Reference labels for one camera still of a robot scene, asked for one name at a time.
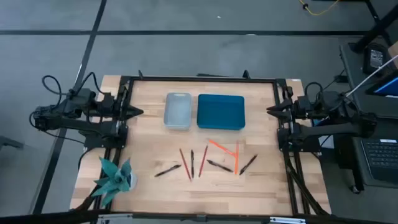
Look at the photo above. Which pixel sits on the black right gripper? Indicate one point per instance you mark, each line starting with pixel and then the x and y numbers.
pixel 300 112

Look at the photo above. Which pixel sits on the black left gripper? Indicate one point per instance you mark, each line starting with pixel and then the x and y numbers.
pixel 122 109

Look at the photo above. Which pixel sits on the black pen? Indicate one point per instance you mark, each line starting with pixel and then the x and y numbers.
pixel 192 165
pixel 248 164
pixel 219 165
pixel 168 170

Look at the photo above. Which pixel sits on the orange pencil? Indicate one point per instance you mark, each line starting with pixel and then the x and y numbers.
pixel 236 158
pixel 221 147

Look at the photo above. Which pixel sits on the red pencil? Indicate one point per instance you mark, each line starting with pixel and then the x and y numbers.
pixel 185 165
pixel 203 161

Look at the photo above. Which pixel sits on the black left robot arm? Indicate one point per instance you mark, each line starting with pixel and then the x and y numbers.
pixel 77 124

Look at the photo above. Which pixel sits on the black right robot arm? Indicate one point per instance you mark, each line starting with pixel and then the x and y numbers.
pixel 335 129

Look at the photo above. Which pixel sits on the white plastic bin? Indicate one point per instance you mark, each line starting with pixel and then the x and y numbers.
pixel 178 112

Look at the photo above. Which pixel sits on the teal plastic bin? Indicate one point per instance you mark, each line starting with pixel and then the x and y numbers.
pixel 220 112

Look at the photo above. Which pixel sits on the black power plug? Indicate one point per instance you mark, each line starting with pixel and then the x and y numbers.
pixel 341 78

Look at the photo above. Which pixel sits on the white plant pot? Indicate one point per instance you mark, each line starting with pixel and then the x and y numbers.
pixel 134 182

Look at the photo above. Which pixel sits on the teal artificial plant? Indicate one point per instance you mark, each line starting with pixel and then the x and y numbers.
pixel 115 182

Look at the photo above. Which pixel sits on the dark grey desk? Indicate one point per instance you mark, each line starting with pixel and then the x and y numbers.
pixel 354 93

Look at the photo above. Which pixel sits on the black monitor blue screen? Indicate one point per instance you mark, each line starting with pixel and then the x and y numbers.
pixel 387 88

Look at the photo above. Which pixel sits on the black power adapter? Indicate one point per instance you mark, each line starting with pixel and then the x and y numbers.
pixel 375 58

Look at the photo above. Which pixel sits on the black laptop keyboard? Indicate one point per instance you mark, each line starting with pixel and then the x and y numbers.
pixel 381 161

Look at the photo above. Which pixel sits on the black stand leg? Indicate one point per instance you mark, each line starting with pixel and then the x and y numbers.
pixel 377 28

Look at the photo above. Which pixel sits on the black overhead gantry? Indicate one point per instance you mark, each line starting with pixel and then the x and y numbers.
pixel 46 218

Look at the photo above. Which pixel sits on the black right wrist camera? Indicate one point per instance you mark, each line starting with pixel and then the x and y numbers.
pixel 304 102

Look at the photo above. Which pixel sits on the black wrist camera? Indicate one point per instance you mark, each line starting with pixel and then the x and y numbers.
pixel 304 102
pixel 109 100

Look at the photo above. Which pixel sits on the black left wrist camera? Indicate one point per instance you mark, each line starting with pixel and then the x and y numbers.
pixel 109 100

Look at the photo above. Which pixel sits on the black metal table frame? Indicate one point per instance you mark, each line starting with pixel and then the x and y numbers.
pixel 202 79

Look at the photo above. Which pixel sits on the silver metal bracket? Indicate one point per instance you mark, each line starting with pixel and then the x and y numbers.
pixel 113 219
pixel 287 220

